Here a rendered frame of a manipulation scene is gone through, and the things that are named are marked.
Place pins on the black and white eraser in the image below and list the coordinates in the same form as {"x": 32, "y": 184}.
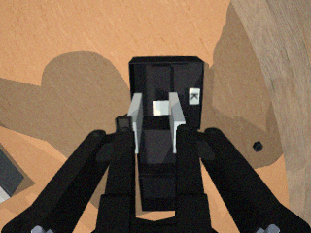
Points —
{"x": 161, "y": 89}

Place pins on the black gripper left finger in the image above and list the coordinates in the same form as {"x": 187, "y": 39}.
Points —
{"x": 62, "y": 202}

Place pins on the black rack of bins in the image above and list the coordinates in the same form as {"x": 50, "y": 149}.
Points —
{"x": 156, "y": 160}

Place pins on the black hex nut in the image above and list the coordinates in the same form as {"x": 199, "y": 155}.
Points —
{"x": 257, "y": 146}

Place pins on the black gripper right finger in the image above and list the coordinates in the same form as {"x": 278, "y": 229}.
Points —
{"x": 251, "y": 204}

